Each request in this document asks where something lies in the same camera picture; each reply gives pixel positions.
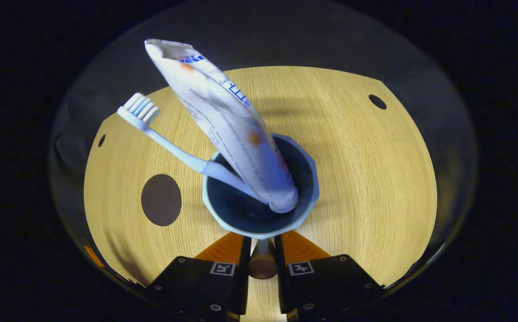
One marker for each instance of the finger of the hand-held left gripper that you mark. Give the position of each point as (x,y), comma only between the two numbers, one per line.
(92,256)

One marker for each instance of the white toothbrush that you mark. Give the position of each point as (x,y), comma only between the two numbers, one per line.
(174,150)

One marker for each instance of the white toothpaste tube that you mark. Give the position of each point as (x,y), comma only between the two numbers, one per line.
(227,120)

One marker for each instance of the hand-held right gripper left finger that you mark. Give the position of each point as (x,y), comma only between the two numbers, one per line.
(243,277)

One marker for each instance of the dark brown round coaster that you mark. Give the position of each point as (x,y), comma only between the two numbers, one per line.
(161,200)

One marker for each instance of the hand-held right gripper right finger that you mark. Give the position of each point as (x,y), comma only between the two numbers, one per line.
(281,277)

